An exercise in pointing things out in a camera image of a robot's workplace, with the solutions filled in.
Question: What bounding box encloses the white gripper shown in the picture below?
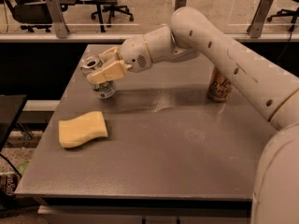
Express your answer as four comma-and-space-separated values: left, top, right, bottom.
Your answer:
86, 35, 152, 84

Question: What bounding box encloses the silver green 7up can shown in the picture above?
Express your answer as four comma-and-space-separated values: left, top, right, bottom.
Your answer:
79, 53, 116, 99

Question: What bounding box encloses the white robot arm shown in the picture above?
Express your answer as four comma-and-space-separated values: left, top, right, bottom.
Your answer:
87, 7, 299, 224

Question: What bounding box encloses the gold LaCroix can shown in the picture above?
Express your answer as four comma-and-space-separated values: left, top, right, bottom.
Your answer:
207, 68, 233, 103

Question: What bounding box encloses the black office chair centre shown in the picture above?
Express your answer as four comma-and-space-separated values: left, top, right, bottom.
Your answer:
102, 0, 134, 27

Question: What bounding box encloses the black office chair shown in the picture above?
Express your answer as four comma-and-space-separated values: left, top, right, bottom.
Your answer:
102, 0, 134, 27
266, 0, 299, 33
0, 0, 68, 34

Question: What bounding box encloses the yellow sponge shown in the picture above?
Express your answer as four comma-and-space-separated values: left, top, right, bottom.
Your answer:
58, 111, 108, 148

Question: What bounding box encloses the black office chair left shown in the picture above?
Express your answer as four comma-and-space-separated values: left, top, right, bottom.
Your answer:
0, 0, 68, 34

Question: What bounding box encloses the dark snack bag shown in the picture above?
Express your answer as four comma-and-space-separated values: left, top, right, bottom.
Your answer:
0, 172, 19, 210

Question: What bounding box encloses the black office chair right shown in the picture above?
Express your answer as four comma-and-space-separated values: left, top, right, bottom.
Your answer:
266, 0, 299, 33

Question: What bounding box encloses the left metal glass bracket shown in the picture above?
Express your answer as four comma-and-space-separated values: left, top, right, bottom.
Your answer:
45, 0, 69, 38

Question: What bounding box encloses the metal glass bracket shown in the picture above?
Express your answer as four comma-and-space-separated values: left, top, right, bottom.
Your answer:
247, 0, 274, 38
45, 0, 69, 38
175, 0, 187, 9

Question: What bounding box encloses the middle metal glass bracket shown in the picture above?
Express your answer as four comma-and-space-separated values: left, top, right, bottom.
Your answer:
175, 0, 187, 9

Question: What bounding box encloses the right metal glass bracket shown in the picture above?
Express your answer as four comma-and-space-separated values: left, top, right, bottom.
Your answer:
247, 0, 274, 38

